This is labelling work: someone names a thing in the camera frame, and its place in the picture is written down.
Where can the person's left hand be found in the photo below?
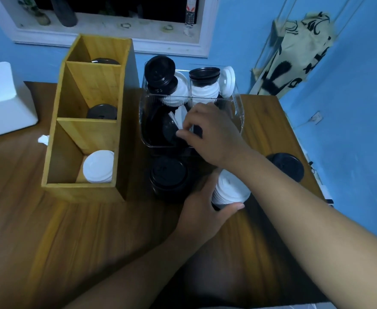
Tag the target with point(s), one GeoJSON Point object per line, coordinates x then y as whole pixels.
{"type": "Point", "coordinates": [198, 222]}

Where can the person's right hand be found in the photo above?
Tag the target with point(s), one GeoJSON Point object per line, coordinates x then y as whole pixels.
{"type": "Point", "coordinates": [217, 138]}

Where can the white domed cup lid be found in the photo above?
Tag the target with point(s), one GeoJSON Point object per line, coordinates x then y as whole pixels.
{"type": "Point", "coordinates": [230, 189]}

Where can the short stack of black lids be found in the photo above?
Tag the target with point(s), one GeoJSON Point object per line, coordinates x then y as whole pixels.
{"type": "Point", "coordinates": [288, 165]}

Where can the wooden three-compartment organizer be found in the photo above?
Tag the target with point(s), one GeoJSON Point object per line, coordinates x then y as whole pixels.
{"type": "Point", "coordinates": [79, 191]}

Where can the person's left forearm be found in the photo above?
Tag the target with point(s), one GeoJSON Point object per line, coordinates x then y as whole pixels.
{"type": "Point", "coordinates": [127, 279]}

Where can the person's right forearm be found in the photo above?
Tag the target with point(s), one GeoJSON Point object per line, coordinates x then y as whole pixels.
{"type": "Point", "coordinates": [320, 234]}

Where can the white foam box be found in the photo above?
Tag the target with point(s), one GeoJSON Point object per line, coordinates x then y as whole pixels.
{"type": "Point", "coordinates": [5, 109]}

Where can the clear plastic container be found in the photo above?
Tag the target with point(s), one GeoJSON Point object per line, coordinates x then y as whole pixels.
{"type": "Point", "coordinates": [238, 109]}

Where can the cream tote bag black print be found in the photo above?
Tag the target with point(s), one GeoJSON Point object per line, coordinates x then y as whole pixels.
{"type": "Point", "coordinates": [294, 57]}

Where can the clear plastic water bottle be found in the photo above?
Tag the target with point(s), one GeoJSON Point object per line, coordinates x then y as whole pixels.
{"type": "Point", "coordinates": [190, 12]}

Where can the crumpled white tissue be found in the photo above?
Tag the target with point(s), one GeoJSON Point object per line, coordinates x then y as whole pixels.
{"type": "Point", "coordinates": [43, 140]}

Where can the dark glass vase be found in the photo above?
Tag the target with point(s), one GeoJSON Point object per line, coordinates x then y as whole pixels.
{"type": "Point", "coordinates": [64, 14]}

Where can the small potted plant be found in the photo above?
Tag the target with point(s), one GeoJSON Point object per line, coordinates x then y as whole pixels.
{"type": "Point", "coordinates": [42, 19]}

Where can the white wall socket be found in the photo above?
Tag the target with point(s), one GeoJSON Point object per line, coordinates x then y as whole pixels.
{"type": "Point", "coordinates": [316, 118]}

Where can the white window frame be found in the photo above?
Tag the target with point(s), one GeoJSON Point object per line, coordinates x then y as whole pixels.
{"type": "Point", "coordinates": [111, 41]}

